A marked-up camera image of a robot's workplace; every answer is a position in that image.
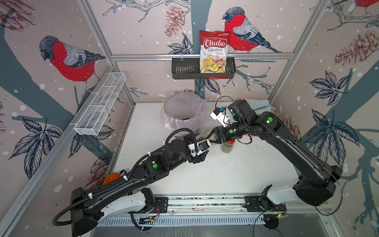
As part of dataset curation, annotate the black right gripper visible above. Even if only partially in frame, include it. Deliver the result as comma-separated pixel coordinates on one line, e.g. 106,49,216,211
204,121,249,145

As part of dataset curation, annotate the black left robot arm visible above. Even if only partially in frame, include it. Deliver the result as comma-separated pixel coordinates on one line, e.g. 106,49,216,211
52,128,211,237

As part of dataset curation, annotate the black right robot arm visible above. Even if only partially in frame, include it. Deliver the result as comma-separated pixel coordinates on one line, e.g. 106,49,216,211
207,100,342,211

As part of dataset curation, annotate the jar with red lid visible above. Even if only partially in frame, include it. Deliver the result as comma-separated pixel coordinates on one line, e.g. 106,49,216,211
221,139,235,153

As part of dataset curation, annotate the teal cloth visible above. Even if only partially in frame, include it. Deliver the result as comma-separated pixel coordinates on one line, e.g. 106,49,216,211
245,100,271,112

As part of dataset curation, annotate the Chuba cassava chips bag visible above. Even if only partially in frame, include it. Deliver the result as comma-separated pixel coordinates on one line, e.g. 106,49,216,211
199,31,230,74

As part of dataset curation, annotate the orange funnel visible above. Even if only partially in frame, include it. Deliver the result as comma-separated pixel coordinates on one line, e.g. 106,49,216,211
103,170,126,185

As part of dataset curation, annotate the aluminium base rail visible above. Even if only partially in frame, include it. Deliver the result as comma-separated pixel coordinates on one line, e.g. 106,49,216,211
88,193,326,217

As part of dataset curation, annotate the black wall basket shelf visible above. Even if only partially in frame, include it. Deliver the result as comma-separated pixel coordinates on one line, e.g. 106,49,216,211
171,57,236,80

